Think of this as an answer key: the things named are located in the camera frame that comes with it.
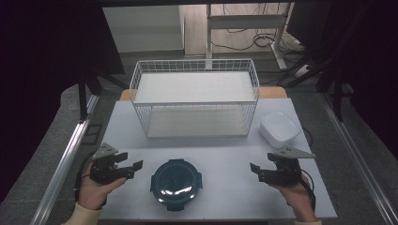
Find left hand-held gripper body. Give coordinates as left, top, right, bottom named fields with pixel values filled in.
left=89, top=142, right=127, bottom=186

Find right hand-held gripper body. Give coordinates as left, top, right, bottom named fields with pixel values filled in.
left=265, top=145, right=316, bottom=188

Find round container with dark lid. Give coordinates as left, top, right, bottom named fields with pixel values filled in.
left=149, top=158, right=204, bottom=212

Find white wire rack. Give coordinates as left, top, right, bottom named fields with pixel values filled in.
left=129, top=58, right=261, bottom=140

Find person's left hand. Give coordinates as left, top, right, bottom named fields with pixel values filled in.
left=78, top=162, right=128, bottom=211

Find person's right hand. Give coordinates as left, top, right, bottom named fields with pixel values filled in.
left=269, top=173, right=318, bottom=223

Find white square bowl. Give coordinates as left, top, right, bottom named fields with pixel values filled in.
left=258, top=111, right=302, bottom=150

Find black square floor frames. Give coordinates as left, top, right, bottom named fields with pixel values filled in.
left=81, top=124, right=103, bottom=146

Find wooden board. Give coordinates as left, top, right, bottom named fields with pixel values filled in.
left=119, top=86, right=288, bottom=101

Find black metal stand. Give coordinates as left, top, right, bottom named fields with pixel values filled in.
left=77, top=69, right=130, bottom=122
left=276, top=54, right=356, bottom=123

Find white power strip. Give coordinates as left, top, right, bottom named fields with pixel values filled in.
left=293, top=64, right=312, bottom=78

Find white cabinet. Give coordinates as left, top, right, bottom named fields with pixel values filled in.
left=102, top=5, right=186, bottom=53

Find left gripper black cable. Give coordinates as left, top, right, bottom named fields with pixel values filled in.
left=73, top=152, right=96, bottom=203

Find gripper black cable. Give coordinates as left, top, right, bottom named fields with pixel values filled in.
left=299, top=168, right=317, bottom=214
left=73, top=152, right=96, bottom=203

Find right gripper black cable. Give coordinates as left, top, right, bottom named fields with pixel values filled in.
left=299, top=168, right=317, bottom=214

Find aluminium rail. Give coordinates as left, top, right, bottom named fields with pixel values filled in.
left=319, top=93, right=398, bottom=225
left=30, top=94, right=100, bottom=225

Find bundle of black floor cables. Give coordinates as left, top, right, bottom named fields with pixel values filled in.
left=209, top=3, right=306, bottom=55

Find white desk frame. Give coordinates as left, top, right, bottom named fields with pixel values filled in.
left=205, top=2, right=294, bottom=70

